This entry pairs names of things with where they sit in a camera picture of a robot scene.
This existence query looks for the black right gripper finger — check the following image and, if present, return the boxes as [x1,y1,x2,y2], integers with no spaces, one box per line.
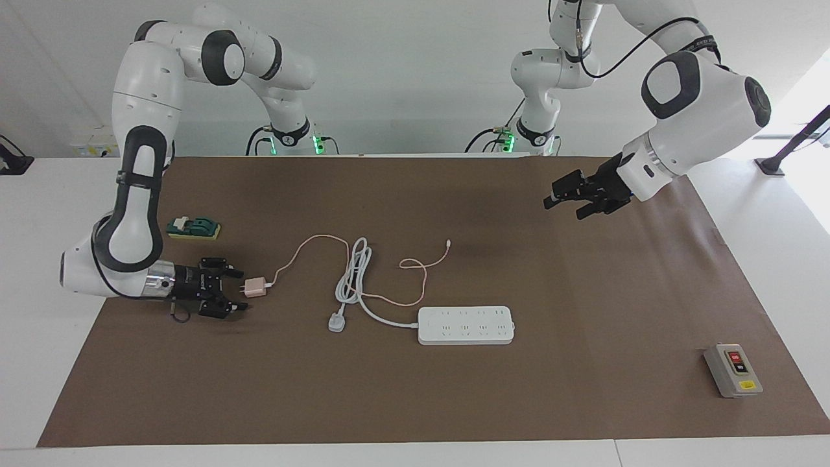
[198,257,246,281]
[198,293,251,320]

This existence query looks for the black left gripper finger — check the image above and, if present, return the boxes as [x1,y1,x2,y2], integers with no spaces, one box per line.
[576,195,613,221]
[543,170,592,210]

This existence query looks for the pink charging cable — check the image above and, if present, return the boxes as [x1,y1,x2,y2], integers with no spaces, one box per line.
[265,234,453,308]

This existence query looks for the white power strip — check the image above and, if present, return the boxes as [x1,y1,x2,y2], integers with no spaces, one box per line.
[418,306,516,346]

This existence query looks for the yellow label stickers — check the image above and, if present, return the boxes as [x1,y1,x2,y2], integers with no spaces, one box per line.
[75,135,121,159]

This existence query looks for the brown table mat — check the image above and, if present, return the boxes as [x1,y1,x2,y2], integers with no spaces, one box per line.
[37,156,830,448]

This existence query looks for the black slanted stand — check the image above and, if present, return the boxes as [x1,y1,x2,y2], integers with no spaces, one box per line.
[754,104,830,177]

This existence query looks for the green knife switch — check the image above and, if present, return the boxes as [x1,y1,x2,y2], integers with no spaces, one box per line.
[166,216,222,241]

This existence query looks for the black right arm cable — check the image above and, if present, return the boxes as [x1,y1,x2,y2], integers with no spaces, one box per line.
[89,217,193,324]

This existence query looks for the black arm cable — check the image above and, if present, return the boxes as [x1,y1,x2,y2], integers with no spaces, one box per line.
[89,217,193,324]
[548,0,720,80]

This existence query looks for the black left base cable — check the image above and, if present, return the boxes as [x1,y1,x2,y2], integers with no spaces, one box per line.
[464,97,527,155]

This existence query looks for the black base cable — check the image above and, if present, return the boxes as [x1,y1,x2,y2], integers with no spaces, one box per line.
[245,125,339,156]
[464,97,527,155]

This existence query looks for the white power cord with plug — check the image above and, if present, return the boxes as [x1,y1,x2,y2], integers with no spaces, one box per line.
[327,237,422,333]

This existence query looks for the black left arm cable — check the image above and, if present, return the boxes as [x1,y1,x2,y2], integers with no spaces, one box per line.
[548,0,720,80]

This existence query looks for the black right base cable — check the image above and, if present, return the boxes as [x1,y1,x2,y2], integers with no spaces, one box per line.
[245,125,339,156]

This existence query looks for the black bracket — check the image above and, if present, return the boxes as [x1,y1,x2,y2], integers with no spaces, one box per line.
[0,134,34,176]

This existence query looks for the grey on-off switch box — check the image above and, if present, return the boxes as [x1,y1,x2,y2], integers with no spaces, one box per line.
[704,344,764,398]

